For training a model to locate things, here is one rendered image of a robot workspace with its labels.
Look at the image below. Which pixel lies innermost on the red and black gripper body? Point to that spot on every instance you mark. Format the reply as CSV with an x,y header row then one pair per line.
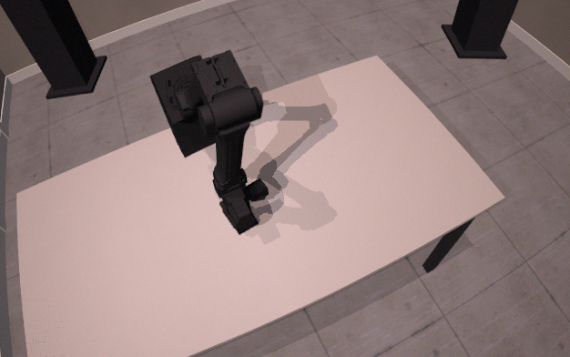
x,y
226,212

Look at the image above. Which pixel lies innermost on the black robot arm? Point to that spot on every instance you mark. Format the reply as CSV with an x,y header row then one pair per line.
x,y
225,105

